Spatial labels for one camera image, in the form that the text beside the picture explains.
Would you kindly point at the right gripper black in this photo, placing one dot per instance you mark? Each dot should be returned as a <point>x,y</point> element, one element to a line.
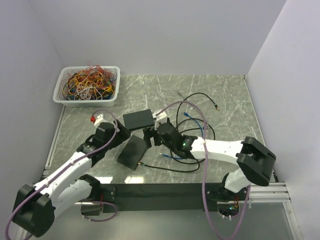
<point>149,132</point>

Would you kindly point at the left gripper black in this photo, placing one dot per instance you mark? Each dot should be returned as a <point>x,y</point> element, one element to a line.
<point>123,134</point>

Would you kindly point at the black network switch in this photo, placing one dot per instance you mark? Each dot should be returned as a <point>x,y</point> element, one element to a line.
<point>132,153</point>
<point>138,120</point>

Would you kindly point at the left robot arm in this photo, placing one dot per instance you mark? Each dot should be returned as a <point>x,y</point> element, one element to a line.
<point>36,207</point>

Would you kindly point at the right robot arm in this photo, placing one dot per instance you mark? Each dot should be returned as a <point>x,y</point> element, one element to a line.
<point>255,162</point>

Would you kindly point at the white plastic basket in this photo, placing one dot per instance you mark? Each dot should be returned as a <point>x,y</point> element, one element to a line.
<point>87,86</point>

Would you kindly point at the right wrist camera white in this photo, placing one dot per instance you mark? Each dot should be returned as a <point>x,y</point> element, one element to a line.
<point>159,118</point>

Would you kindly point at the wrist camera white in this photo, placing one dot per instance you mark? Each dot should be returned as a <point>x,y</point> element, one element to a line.
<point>97,119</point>
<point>159,118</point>

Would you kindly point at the black ethernet cable short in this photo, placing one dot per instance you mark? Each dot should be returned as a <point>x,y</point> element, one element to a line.
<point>199,127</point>

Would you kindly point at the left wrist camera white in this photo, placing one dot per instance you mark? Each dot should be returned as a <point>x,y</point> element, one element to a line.
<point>97,119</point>

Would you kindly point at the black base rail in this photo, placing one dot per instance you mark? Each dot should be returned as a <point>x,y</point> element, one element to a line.
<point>167,196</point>

